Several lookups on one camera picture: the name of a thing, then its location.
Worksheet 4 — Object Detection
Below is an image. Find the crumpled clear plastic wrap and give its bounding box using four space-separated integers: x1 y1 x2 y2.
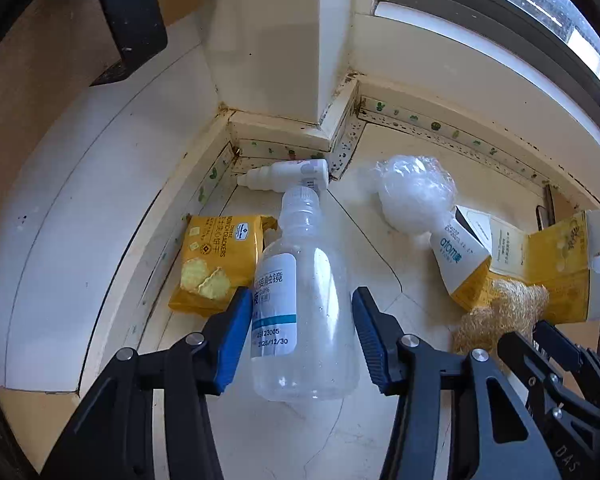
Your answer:
374 154 457 242

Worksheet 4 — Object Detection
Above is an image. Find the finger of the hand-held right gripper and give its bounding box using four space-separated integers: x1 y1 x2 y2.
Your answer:
497 331 600 429
534 320 600 404

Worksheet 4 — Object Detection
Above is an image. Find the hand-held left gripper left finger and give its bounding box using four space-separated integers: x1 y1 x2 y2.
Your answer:
40 286 253 480

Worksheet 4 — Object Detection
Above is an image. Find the dark window frame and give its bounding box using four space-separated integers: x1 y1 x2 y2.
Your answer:
374 0 600 128

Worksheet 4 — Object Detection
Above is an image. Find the cactus-print border tape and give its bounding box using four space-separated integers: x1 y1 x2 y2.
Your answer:
356 95 552 187

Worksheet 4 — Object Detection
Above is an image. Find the clear plastic bottle white label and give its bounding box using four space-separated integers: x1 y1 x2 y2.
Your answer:
250 185 362 403

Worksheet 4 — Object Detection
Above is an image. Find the black chair part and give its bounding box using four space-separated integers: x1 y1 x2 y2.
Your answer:
88 0 169 87

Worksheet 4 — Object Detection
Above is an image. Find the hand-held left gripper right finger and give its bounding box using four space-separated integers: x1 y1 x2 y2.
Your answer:
352 286 553 480

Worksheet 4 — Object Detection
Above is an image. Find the yellow cracker packet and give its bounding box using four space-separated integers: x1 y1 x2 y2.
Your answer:
168 213 280 317

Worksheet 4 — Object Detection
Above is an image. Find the metal clip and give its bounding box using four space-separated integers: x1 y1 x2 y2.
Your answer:
535 184 557 232

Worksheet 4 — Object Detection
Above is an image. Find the opened yellow carton box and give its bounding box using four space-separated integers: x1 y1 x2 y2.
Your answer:
472 209 600 324

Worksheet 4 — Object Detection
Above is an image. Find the golden mesh scrubber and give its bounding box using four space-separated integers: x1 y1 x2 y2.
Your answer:
452 279 551 358

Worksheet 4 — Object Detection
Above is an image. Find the small white dropper bottle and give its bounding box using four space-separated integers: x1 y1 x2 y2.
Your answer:
237 158 330 194

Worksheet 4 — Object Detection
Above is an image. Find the white and yellow carton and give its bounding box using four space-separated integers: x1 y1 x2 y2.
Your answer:
429 205 494 312

